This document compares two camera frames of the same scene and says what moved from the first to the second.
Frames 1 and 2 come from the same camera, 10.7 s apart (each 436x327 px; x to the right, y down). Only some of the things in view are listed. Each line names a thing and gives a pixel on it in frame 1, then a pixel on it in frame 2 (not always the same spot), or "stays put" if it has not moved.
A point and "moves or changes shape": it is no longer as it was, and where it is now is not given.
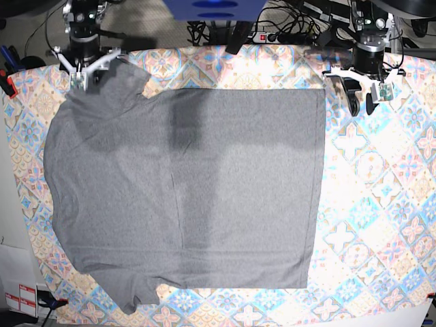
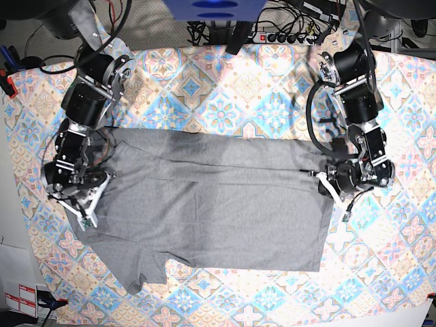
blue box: x=216 y=10 stays put
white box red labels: x=18 y=280 stays put
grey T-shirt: x=214 y=189 moves or changes shape
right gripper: x=367 y=59 → x=348 y=178
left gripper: x=84 y=48 → x=69 y=173
